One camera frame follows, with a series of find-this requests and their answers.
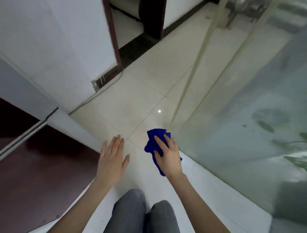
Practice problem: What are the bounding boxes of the person's leg grey trousers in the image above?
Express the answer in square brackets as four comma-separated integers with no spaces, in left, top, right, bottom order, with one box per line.
[143,200,181,233]
[103,189,147,233]

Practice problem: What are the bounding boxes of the dark brown wooden door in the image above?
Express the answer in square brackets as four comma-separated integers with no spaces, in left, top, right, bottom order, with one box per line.
[0,98,101,233]

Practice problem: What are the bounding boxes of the blue cleaning cloth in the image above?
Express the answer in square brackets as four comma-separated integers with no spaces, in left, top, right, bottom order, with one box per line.
[144,128,183,177]

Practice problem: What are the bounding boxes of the dark brown door frame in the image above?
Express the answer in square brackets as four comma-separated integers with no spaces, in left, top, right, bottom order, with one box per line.
[102,0,124,72]

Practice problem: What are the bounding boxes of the person's right forearm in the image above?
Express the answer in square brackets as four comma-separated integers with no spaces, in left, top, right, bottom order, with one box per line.
[167,173,231,233]

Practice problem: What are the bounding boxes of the silver metal rail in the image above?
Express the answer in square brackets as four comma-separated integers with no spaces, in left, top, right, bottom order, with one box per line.
[0,108,59,162]

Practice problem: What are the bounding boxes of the person's left forearm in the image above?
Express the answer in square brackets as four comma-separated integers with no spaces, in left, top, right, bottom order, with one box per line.
[47,178,112,233]

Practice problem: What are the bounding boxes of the person's left leg grey trousers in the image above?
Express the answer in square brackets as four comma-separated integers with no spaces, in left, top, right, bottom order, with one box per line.
[103,189,147,233]

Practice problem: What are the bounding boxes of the grey cable along wall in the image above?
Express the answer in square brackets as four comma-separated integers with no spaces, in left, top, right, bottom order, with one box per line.
[69,70,124,116]

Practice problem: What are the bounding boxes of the person's left hand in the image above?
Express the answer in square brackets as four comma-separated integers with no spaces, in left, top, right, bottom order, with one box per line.
[96,134,130,189]

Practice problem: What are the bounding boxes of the person's right hand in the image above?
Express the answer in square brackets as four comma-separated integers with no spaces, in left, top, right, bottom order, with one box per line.
[153,134,184,178]

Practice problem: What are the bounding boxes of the person's right leg grey trousers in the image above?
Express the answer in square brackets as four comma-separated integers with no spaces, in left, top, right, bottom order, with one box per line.
[143,200,181,233]

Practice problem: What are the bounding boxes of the large glass partition panel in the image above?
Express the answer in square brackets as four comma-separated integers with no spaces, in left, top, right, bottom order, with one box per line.
[168,0,307,233]

